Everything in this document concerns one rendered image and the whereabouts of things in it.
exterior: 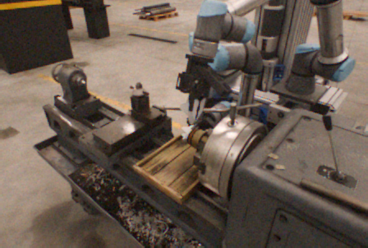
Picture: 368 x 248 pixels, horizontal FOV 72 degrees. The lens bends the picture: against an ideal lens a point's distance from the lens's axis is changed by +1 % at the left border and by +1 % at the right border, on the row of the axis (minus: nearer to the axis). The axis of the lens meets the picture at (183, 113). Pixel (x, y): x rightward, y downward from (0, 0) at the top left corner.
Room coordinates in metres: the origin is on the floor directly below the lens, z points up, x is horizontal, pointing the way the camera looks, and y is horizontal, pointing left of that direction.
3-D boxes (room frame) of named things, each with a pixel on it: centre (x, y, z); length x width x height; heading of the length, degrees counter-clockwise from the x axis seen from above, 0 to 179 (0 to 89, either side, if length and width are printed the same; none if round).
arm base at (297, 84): (1.20, -0.61, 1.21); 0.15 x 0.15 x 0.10
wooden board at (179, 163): (0.93, 0.01, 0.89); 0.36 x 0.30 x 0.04; 140
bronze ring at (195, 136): (0.86, -0.07, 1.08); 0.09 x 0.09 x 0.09; 50
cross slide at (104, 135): (1.18, 0.28, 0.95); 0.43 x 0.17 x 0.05; 140
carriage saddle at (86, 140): (1.20, 0.33, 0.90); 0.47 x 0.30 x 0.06; 140
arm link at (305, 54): (1.19, -0.61, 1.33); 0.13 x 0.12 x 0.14; 29
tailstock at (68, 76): (1.53, 0.73, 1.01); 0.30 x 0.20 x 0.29; 50
